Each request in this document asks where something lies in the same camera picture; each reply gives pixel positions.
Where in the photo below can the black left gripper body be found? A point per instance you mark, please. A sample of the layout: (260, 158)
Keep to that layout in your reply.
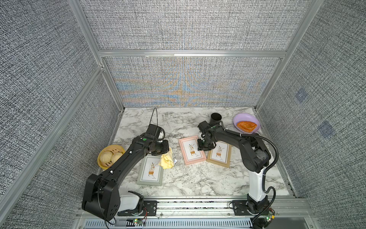
(160, 147)

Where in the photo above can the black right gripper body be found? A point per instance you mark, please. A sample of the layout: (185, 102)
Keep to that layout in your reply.
(203, 144)

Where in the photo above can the pink picture frame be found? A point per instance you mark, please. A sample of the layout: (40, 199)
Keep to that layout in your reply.
(190, 152)

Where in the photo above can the yellow cleaning cloth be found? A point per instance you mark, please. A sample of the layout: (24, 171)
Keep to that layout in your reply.
(167, 161)

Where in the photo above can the grey-green picture frame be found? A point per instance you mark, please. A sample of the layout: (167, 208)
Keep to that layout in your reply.
(151, 173)

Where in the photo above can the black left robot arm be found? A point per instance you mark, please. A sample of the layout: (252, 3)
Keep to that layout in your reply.
(101, 196)

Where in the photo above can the black mug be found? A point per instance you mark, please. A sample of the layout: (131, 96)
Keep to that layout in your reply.
(215, 119)

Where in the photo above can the orange pastry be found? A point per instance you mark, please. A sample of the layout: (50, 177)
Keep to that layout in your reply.
(246, 126)

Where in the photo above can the purple bowl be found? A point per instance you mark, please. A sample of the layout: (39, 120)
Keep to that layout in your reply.
(246, 117)

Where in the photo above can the right steamed bun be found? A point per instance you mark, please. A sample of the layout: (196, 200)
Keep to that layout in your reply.
(115, 157)

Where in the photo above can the steamed bun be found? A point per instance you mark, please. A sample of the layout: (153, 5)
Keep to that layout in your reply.
(105, 158)
(115, 157)

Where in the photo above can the yellow bamboo steamer basket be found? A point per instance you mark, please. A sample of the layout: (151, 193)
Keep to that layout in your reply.
(114, 149)

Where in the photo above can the left steamed bun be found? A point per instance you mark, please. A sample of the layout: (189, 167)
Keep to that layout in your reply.
(105, 158)

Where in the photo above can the tan wooden picture frame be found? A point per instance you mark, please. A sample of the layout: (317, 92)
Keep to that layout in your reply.
(220, 155)

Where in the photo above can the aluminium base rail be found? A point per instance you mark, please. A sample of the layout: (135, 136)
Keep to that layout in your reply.
(206, 213)

